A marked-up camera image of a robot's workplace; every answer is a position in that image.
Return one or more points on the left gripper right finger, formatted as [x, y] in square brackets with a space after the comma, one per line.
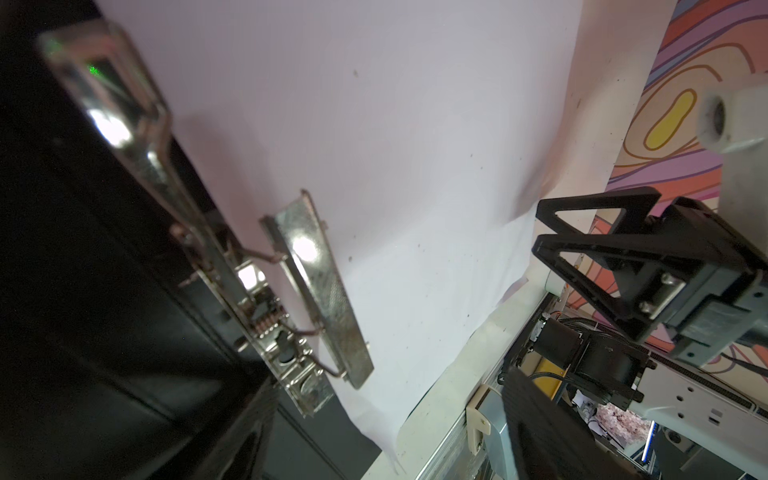
[546, 443]

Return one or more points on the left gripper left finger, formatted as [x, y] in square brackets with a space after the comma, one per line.
[234, 446]

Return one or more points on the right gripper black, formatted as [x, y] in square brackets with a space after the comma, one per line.
[686, 270]

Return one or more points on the printed paper sheets stack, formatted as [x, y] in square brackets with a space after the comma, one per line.
[419, 128]

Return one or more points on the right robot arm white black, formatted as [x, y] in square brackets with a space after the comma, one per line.
[680, 399]

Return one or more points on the light blue hole punch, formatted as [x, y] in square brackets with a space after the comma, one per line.
[487, 431]

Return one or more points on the aluminium frame rail front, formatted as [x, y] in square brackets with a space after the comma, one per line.
[485, 360]

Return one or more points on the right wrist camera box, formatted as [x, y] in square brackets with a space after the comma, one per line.
[732, 123]

